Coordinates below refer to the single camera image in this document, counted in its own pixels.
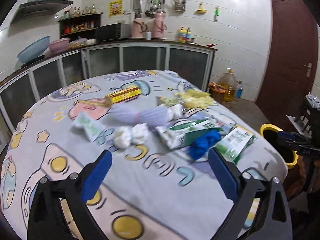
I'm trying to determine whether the right pink thermos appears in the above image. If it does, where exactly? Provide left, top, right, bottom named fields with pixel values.
left=152, top=12, right=167, bottom=38

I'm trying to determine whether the green white milk carton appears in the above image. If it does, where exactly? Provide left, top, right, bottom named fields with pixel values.
left=215, top=126, right=257, bottom=165

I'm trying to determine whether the yellow dish soap bottle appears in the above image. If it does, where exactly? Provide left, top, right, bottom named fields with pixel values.
left=178, top=26, right=191, bottom=42

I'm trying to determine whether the yellow red long box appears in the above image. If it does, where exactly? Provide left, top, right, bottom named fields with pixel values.
left=105, top=86, right=142, bottom=105

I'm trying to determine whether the left pink thermos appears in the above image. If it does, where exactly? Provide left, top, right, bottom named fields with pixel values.
left=131, top=13, right=148, bottom=38

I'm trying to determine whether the blue plastic basin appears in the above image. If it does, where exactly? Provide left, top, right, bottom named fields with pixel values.
left=17, top=36, right=50, bottom=63

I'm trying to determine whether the cooking oil jug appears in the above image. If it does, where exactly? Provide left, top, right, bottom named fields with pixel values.
left=219, top=68, right=238, bottom=102

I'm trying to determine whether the green wall brush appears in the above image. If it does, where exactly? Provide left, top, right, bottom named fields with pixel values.
left=214, top=7, right=220, bottom=22

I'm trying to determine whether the crumpled white tissue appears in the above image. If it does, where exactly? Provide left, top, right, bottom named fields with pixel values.
left=113, top=123, right=150, bottom=148

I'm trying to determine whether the yellow wall poster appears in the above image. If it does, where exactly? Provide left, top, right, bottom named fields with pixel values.
left=108, top=0, right=123, bottom=17

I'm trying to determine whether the hanging utensil rack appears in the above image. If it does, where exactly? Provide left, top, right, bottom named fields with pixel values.
left=132, top=0, right=167, bottom=18

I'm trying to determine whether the pink thermos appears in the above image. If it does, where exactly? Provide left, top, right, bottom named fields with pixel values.
left=152, top=12, right=167, bottom=38
left=131, top=13, right=148, bottom=38

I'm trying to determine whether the small green white packet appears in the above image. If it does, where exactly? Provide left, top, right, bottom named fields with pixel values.
left=72, top=112, right=105, bottom=142

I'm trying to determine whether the blue disposable glove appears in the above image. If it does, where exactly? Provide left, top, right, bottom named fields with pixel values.
left=188, top=130, right=221, bottom=161

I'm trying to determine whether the blue water bottle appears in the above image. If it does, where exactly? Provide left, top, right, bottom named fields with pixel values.
left=235, top=81, right=243, bottom=99

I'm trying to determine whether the pink plastic basin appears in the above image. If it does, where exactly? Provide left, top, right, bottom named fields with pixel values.
left=48, top=38, right=70, bottom=55

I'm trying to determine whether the yellow cabbage leaf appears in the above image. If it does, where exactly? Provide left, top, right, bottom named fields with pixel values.
left=175, top=89, right=214, bottom=109

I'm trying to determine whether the cartoon print tablecloth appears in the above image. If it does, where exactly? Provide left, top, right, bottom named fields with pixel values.
left=0, top=69, right=289, bottom=240

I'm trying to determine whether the brown basket on floor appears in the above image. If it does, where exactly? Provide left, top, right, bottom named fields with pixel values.
left=208, top=82, right=228, bottom=103

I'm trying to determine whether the wall wire basket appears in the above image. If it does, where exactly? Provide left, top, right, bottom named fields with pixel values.
left=172, top=0, right=187, bottom=12

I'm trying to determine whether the dark red door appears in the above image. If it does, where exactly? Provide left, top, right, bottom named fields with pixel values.
left=255, top=0, right=318, bottom=130

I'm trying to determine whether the range hood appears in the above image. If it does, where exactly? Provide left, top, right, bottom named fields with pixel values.
left=10, top=0, right=73, bottom=24

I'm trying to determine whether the kitchen counter cabinet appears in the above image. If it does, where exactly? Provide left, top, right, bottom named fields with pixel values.
left=1, top=39, right=217, bottom=132

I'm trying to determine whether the dark wooden spice shelf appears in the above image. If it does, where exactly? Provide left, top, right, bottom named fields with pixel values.
left=58, top=12, right=103, bottom=41

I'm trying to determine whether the yellow wall hook holder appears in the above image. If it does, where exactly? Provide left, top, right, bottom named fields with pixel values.
left=194, top=3, right=207, bottom=15

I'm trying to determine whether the black microwave oven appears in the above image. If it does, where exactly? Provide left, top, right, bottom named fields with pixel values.
left=96, top=23, right=126, bottom=42

